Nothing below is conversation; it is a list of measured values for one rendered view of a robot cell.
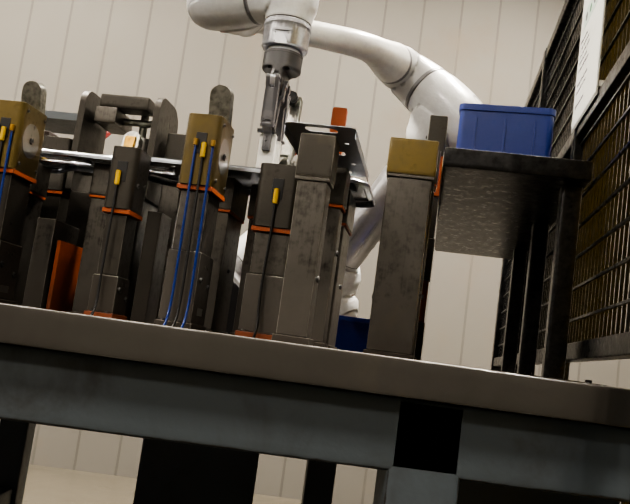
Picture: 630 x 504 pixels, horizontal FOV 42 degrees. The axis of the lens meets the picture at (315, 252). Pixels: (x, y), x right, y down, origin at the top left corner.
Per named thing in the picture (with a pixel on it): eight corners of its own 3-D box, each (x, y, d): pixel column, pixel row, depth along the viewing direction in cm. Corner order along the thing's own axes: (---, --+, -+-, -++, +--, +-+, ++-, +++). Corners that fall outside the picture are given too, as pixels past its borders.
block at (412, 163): (362, 356, 131) (390, 135, 135) (365, 357, 139) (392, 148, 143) (412, 363, 130) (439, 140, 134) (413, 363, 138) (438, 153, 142)
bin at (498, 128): (450, 174, 143) (459, 102, 145) (458, 210, 173) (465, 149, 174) (549, 182, 139) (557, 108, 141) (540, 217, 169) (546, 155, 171)
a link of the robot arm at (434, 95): (296, 290, 241) (344, 344, 232) (261, 294, 228) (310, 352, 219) (455, 69, 209) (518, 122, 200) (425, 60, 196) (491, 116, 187)
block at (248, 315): (227, 340, 125) (255, 157, 128) (244, 343, 136) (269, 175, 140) (275, 346, 124) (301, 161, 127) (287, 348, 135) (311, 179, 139)
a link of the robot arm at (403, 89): (394, 28, 201) (432, 60, 196) (422, 50, 217) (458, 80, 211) (360, 71, 205) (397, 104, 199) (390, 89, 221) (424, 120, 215)
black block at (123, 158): (73, 319, 131) (104, 140, 135) (97, 323, 141) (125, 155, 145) (104, 323, 131) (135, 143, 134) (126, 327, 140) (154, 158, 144)
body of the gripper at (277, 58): (268, 59, 163) (261, 105, 161) (260, 43, 154) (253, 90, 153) (306, 63, 162) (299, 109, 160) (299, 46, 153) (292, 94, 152)
